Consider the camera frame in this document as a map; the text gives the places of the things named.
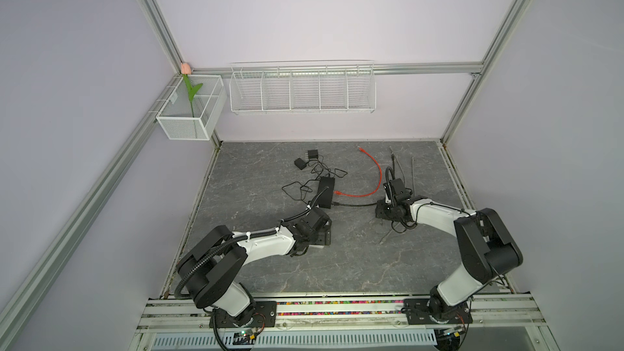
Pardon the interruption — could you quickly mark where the black ribbed network switch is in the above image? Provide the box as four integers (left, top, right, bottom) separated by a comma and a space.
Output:
316, 176, 336, 209

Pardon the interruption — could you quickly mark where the red ethernet cable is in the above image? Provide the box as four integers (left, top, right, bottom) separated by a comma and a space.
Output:
333, 145, 384, 199

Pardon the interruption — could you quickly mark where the black power plug cable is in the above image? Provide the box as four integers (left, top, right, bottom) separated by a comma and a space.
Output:
306, 158, 349, 181

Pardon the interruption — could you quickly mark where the thin black adapter cable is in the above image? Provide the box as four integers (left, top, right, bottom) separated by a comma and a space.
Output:
281, 155, 323, 206

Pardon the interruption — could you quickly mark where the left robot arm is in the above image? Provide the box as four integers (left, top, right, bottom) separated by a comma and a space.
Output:
173, 188, 332, 327

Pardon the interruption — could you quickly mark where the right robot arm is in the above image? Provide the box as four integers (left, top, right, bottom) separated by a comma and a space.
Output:
375, 167, 523, 323

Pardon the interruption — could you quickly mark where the black power adapter near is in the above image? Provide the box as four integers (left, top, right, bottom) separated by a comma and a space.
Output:
294, 158, 308, 170

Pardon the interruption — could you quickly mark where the black power adapter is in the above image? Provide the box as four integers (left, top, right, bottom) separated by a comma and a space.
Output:
307, 149, 319, 160
294, 158, 308, 170

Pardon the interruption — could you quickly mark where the black power adapter far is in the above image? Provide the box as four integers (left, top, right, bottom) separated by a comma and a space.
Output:
307, 149, 319, 160

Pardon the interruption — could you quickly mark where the white mesh box basket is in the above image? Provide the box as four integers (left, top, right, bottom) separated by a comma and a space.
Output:
156, 75, 228, 141

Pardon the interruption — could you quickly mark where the artificial pink tulip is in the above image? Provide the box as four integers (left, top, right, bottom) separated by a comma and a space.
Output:
180, 63, 203, 118

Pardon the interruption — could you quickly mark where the white wire wall basket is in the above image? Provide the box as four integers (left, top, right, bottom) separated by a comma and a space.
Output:
230, 60, 377, 114

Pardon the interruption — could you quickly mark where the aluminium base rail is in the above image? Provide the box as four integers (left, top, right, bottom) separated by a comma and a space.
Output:
129, 293, 559, 350

